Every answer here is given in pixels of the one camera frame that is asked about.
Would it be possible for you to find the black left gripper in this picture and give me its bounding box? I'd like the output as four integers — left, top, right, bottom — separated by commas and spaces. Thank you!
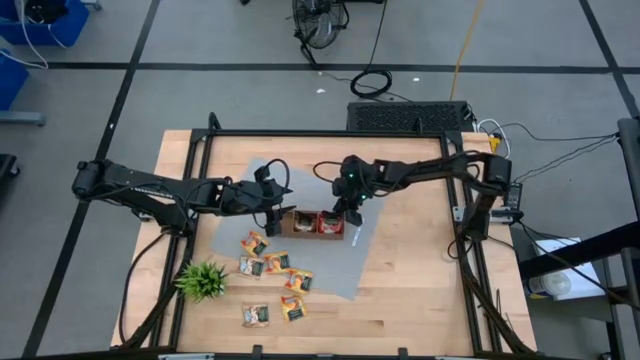
223, 178, 297, 238

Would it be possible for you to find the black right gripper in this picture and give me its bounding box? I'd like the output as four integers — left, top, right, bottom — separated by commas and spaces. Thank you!
333, 154, 381, 227

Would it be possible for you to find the red strawberry tea packet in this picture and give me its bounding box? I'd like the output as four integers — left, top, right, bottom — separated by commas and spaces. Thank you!
318, 211, 345, 235

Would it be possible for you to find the wooden three-compartment tray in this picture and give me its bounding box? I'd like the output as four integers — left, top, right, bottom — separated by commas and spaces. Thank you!
279, 209, 346, 241

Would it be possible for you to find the orange mango tea packet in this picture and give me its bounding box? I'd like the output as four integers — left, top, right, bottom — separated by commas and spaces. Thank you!
240, 230, 271, 258
283, 268, 315, 295
279, 294, 308, 322
263, 251, 292, 275

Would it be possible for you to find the grey ribbed mat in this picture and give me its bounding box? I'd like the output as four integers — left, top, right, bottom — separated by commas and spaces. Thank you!
211, 157, 386, 302

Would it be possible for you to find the black perforated computer case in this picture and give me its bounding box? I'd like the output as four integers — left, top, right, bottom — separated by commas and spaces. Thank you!
346, 100, 475, 134

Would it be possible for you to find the spiky green artificial plant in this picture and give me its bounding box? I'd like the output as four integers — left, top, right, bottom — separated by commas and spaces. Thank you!
173, 260, 229, 304

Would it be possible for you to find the black floor fan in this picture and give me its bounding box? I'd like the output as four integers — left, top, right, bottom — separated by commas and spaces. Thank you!
287, 0, 350, 66

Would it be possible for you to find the black metal rack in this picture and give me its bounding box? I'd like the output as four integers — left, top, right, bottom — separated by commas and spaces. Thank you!
517, 117, 640, 360

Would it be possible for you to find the white box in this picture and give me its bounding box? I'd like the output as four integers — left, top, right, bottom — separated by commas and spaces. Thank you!
524, 237, 606, 302

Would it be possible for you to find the large blue storage bin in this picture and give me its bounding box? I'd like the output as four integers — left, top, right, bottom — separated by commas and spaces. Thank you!
0, 0, 91, 47

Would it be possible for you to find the grey metal foot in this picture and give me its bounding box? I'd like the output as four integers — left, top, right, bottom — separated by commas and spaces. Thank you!
0, 110, 46, 127

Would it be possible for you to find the black chair base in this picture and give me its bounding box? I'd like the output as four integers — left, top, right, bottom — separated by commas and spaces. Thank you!
0, 153, 21, 201

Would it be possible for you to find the small blue storage bin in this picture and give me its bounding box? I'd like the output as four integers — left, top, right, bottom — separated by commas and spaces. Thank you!
0, 49, 30, 112

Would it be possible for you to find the black device in bin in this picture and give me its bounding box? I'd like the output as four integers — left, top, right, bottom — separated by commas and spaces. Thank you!
23, 0, 70, 25

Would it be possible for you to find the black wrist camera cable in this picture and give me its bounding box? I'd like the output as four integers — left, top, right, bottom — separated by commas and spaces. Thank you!
312, 160, 347, 185

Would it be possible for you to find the black aluminium table frame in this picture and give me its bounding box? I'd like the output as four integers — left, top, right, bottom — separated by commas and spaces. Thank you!
112, 112, 539, 360

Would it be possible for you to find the coiled black floor cable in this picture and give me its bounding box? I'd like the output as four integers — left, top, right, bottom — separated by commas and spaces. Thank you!
348, 0, 396, 100

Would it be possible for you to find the white power cable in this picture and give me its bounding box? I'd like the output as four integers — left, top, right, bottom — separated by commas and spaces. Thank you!
477, 118, 512, 166

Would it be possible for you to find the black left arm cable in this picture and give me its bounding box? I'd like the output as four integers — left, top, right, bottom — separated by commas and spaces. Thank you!
118, 232, 169, 346

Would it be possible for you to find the yellow floor cable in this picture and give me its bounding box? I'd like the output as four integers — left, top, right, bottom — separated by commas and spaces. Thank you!
448, 0, 485, 102

